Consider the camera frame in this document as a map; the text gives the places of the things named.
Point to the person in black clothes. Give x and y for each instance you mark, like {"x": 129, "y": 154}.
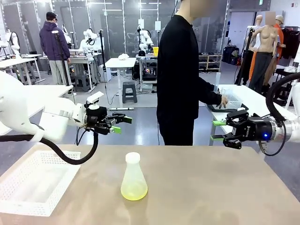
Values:
{"x": 175, "y": 70}

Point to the person in purple jacket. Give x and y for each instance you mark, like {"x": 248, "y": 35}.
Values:
{"x": 54, "y": 42}

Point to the black light tripod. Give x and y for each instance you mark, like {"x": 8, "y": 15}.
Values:
{"x": 246, "y": 54}

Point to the clear plastic graduated cylinder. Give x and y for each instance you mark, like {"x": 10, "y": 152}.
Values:
{"x": 218, "y": 82}

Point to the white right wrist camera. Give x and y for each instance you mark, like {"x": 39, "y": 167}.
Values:
{"x": 241, "y": 109}

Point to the low shoe rack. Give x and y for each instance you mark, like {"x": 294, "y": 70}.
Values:
{"x": 211, "y": 62}

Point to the white desk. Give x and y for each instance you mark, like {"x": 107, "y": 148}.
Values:
{"x": 16, "y": 62}

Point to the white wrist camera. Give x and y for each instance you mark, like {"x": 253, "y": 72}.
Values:
{"x": 241, "y": 109}
{"x": 95, "y": 99}

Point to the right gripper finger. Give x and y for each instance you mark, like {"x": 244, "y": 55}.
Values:
{"x": 236, "y": 118}
{"x": 234, "y": 140}

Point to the person's right forearm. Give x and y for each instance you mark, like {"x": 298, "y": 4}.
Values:
{"x": 211, "y": 93}

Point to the white crumpled cloth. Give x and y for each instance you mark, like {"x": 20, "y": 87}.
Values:
{"x": 123, "y": 57}

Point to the black flat tray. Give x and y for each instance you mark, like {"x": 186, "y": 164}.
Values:
{"x": 215, "y": 109}

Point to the black bags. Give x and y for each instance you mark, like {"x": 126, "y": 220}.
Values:
{"x": 230, "y": 55}

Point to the black hanging clothes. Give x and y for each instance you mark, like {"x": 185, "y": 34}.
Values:
{"x": 290, "y": 42}

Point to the white power strip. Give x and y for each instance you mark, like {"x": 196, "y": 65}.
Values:
{"x": 122, "y": 109}

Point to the mannequin in orange clothes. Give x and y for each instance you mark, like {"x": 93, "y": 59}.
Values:
{"x": 280, "y": 35}

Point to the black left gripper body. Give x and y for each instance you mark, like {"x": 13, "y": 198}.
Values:
{"x": 97, "y": 117}

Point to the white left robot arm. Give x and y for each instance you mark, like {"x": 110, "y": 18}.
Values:
{"x": 23, "y": 105}

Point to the white metal workbench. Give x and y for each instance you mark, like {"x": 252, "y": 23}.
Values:
{"x": 82, "y": 58}
{"x": 147, "y": 57}

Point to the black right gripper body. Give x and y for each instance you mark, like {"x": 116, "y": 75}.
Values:
{"x": 257, "y": 129}

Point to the black camera tripod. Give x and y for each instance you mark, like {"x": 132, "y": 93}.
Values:
{"x": 62, "y": 58}

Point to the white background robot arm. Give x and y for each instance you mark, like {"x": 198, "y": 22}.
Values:
{"x": 145, "y": 39}
{"x": 89, "y": 39}
{"x": 14, "y": 42}

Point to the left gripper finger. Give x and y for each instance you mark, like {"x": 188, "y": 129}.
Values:
{"x": 112, "y": 129}
{"x": 122, "y": 117}

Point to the black pole stand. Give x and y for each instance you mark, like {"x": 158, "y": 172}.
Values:
{"x": 102, "y": 49}

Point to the white height-adjustable table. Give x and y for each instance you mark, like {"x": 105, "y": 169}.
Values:
{"x": 120, "y": 62}

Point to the gray plastic stool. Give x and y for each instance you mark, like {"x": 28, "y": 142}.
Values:
{"x": 129, "y": 90}

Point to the dark gray stool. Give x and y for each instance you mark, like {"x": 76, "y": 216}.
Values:
{"x": 82, "y": 82}

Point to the bare mannequin gray trousers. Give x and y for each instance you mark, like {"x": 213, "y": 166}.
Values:
{"x": 266, "y": 39}

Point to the person's right hand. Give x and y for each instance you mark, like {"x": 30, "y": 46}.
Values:
{"x": 223, "y": 101}

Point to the translucent plastic conical flask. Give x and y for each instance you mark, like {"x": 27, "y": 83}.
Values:
{"x": 133, "y": 185}

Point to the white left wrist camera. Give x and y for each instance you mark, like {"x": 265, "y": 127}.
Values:
{"x": 95, "y": 99}

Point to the yellow plastic crate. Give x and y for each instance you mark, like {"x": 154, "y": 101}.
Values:
{"x": 155, "y": 51}

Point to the white mannequin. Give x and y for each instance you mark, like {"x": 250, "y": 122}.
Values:
{"x": 258, "y": 23}

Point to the black cap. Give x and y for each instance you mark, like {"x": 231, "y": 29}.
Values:
{"x": 141, "y": 53}

